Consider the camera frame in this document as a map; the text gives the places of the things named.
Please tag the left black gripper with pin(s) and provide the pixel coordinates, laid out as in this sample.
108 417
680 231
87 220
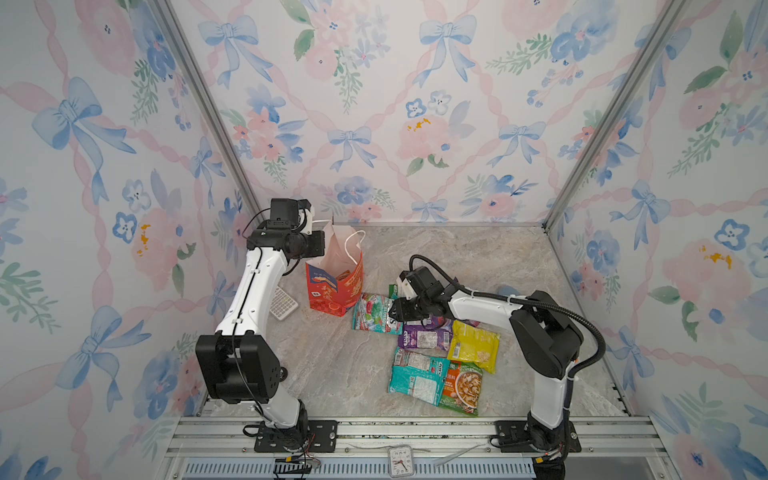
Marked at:
317 237

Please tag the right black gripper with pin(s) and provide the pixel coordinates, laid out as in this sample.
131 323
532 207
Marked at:
399 311

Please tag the red paper gift bag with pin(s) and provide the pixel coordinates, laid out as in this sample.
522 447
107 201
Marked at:
335 280

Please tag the Fox's mint blossom candy bag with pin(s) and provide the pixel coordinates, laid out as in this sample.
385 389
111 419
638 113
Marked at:
371 313

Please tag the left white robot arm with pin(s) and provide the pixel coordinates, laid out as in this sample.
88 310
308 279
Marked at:
236 361

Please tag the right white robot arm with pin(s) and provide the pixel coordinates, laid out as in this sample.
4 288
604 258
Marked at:
548 339

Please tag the purple snack packet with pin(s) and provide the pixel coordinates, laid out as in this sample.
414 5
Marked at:
435 333

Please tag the yellow snack packet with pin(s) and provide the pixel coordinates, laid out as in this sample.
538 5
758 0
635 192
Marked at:
473 345

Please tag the white calculator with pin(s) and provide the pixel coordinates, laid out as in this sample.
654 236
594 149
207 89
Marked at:
282 305

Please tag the teal snack packet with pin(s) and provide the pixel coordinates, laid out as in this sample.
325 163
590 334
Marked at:
419 376

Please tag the green noodle packet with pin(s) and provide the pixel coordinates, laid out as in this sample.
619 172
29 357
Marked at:
462 388

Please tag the small white clock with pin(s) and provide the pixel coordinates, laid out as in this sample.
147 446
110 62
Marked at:
401 461

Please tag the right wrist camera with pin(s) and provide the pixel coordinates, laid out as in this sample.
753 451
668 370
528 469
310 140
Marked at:
419 284

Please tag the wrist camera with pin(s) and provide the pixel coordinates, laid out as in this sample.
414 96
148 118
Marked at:
291 215
419 284

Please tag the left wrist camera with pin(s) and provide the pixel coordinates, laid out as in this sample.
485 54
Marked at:
291 215

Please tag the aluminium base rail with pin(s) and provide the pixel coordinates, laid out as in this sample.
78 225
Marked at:
443 448

